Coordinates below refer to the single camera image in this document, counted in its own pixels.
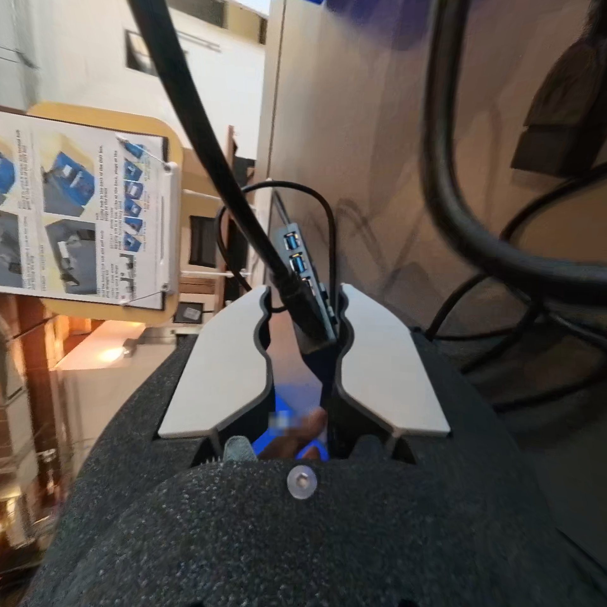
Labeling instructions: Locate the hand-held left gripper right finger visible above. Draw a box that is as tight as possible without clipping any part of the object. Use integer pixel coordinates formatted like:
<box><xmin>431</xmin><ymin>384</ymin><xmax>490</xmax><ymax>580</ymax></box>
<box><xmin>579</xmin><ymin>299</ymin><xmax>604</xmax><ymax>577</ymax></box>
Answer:
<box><xmin>330</xmin><ymin>283</ymin><xmax>452</xmax><ymax>438</ymax></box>

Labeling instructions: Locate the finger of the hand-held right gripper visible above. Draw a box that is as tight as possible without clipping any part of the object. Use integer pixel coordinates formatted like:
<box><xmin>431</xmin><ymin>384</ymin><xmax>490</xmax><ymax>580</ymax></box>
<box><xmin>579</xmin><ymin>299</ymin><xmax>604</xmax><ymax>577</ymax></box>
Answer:
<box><xmin>511</xmin><ymin>0</ymin><xmax>607</xmax><ymax>178</ymax></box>

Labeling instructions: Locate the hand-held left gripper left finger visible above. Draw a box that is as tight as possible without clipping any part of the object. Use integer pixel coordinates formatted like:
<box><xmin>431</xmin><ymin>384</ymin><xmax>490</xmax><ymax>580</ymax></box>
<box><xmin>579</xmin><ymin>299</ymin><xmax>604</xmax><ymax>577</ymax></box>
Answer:
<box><xmin>159</xmin><ymin>285</ymin><xmax>276</xmax><ymax>440</ymax></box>

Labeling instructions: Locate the thin black cable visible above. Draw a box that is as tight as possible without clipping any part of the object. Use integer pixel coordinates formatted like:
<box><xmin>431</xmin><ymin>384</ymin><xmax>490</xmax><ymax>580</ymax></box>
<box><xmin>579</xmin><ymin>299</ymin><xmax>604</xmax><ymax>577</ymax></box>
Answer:
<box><xmin>425</xmin><ymin>162</ymin><xmax>607</xmax><ymax>410</ymax></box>

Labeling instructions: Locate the black usb hub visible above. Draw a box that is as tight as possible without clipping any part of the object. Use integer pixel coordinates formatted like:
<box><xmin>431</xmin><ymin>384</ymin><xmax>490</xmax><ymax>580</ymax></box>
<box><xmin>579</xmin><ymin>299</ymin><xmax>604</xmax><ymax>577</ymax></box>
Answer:
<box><xmin>271</xmin><ymin>223</ymin><xmax>340</xmax><ymax>353</ymax></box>

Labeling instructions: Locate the black usb hub cable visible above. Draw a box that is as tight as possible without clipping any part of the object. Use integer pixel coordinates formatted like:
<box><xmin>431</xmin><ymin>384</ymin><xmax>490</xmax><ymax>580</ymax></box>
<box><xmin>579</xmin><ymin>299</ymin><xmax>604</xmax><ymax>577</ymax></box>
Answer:
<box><xmin>217</xmin><ymin>181</ymin><xmax>339</xmax><ymax>290</ymax></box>

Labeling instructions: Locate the printed paper sheet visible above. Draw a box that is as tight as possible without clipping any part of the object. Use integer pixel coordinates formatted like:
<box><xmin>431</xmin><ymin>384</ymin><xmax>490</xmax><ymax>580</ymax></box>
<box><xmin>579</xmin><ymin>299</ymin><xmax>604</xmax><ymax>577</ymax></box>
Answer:
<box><xmin>0</xmin><ymin>109</ymin><xmax>179</xmax><ymax>306</ymax></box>

